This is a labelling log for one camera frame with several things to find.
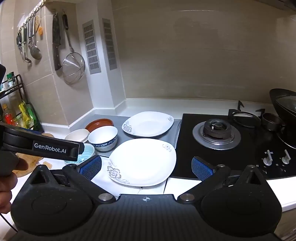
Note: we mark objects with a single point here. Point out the grey wall vent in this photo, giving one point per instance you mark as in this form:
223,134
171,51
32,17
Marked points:
91,46

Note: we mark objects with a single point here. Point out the green cap bottle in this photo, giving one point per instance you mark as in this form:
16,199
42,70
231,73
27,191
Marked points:
10,80

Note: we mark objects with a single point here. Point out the brown ceramic dish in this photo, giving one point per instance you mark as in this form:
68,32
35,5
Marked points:
98,122

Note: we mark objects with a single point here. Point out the white square floral plate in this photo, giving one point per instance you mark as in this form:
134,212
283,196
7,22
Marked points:
148,124
143,160

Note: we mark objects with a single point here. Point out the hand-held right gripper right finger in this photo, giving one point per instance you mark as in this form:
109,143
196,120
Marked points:
202,170

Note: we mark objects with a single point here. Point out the red sauce bottle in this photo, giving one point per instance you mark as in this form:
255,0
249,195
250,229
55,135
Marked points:
7,117

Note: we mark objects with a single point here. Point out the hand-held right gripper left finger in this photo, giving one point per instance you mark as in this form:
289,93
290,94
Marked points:
91,167

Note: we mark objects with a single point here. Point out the black glass gas stove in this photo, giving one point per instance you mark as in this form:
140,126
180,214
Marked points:
247,153

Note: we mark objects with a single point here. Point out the white bowl blue patterned rim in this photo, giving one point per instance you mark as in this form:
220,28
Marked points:
103,139

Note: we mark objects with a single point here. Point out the person's left hand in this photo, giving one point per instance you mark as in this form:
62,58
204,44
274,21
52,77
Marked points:
7,192

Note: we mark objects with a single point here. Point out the silver stove knob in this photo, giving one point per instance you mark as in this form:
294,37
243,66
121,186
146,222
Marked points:
267,160
286,158

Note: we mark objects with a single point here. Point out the metal mesh strainer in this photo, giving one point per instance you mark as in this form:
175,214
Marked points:
73,68

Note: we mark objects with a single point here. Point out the wooden cutting board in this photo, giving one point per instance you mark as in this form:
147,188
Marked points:
31,160

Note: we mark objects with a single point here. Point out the kitchen scissors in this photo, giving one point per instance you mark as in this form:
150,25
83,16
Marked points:
19,42

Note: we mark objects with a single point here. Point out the light blue bowl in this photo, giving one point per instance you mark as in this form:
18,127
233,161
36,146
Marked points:
86,151

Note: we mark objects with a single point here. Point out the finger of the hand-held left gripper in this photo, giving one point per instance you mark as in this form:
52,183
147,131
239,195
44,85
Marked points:
77,151

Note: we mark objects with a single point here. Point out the small dark pot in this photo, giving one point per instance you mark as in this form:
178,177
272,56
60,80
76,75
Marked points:
271,120

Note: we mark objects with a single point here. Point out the metal spoon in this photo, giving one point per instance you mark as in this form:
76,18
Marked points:
36,52

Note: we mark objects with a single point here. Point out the grey mat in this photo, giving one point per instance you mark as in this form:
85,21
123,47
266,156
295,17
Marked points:
108,119

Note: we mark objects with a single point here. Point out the wall hook rail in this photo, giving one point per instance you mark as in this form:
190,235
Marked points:
30,17

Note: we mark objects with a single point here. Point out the wooden spatula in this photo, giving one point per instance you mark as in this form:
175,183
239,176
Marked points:
39,29

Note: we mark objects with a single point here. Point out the metal ladle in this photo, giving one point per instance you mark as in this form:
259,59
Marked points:
27,59

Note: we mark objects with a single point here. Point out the cream bowl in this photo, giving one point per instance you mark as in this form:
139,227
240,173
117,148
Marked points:
77,135

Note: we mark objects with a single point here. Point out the black wok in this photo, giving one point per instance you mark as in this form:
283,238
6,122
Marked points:
284,109

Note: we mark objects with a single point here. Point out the green yellow packets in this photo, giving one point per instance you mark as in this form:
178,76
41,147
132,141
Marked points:
27,115

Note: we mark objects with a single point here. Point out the round gas burner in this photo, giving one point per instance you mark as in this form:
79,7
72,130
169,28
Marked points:
216,133

